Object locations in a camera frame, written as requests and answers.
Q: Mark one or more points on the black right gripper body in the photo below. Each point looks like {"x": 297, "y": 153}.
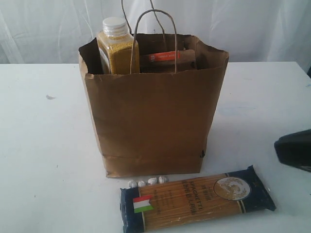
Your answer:
{"x": 295, "y": 150}

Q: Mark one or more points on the yellow millet grain pack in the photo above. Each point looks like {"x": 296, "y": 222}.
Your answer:
{"x": 115, "y": 47}

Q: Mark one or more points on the brown kraft pouch white label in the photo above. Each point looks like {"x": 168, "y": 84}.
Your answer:
{"x": 164, "y": 62}

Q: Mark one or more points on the white backdrop sheet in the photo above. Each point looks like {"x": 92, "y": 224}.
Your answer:
{"x": 51, "y": 31}

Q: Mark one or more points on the spaghetti package dark blue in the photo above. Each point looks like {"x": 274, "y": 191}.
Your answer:
{"x": 203, "y": 198}

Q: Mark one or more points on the blister pack of white pills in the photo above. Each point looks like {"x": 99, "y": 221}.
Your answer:
{"x": 150, "y": 181}

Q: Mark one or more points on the brown paper shopping bag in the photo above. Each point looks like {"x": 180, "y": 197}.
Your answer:
{"x": 154, "y": 123}

